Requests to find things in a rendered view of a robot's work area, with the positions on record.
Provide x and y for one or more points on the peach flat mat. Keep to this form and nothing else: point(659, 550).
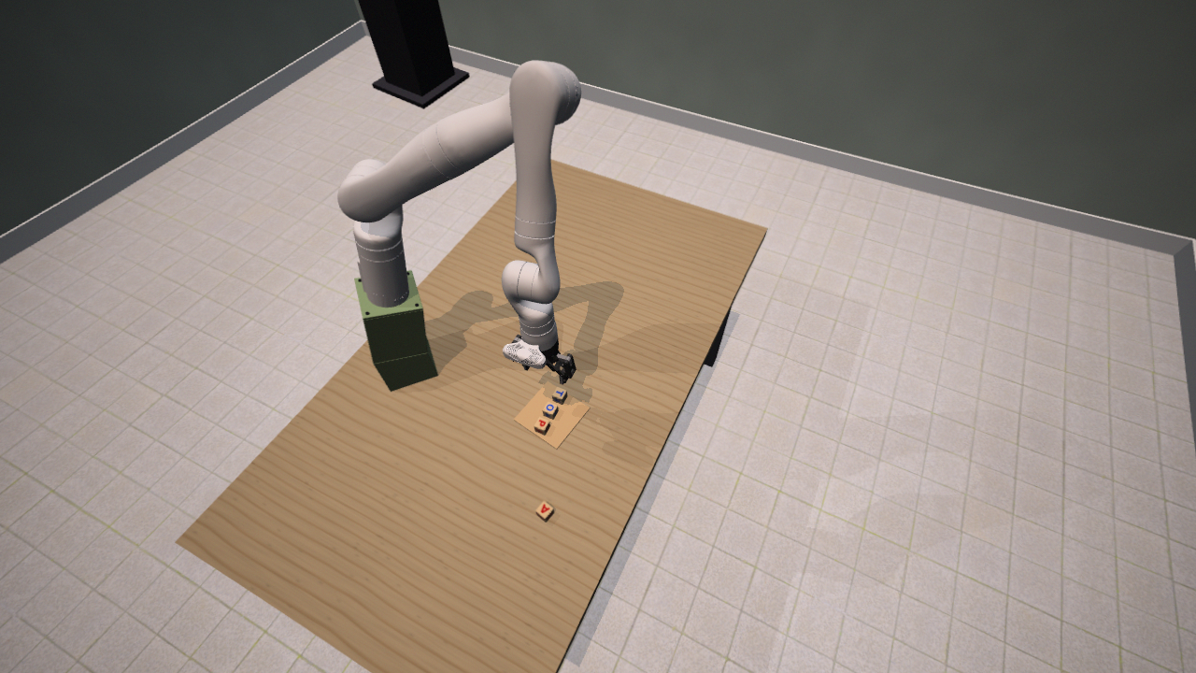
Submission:
point(568, 416)

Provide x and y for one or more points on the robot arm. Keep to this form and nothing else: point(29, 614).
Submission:
point(540, 92)

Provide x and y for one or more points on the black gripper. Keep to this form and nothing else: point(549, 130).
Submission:
point(552, 356)

